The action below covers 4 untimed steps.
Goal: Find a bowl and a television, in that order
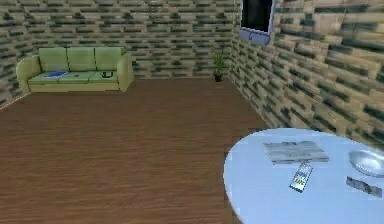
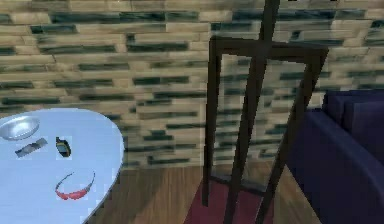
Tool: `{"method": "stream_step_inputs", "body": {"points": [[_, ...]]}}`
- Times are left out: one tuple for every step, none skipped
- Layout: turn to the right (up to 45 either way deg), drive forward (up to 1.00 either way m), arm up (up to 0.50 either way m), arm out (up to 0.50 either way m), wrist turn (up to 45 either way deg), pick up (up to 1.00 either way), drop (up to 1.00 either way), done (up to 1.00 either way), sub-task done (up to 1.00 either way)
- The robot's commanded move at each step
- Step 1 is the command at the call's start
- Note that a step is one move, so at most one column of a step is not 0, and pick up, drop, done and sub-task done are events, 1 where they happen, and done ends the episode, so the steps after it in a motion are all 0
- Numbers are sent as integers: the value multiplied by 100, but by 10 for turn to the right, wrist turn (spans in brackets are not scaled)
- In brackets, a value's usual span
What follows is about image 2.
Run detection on dark blue sofa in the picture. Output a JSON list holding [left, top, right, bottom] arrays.
[[287, 89, 384, 224]]

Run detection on dark red rug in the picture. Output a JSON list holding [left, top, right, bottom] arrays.
[[183, 179, 275, 224]]

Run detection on pale blue round table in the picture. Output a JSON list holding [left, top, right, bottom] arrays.
[[0, 107, 125, 224]]

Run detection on dark brown floor lamp stand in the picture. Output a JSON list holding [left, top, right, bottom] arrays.
[[201, 0, 330, 224]]

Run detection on silver bowl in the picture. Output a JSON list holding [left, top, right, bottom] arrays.
[[0, 115, 41, 142]]

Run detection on grey remote control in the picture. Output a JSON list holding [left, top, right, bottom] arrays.
[[14, 137, 49, 159]]

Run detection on red sunglasses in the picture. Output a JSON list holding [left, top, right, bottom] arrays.
[[54, 171, 96, 201]]

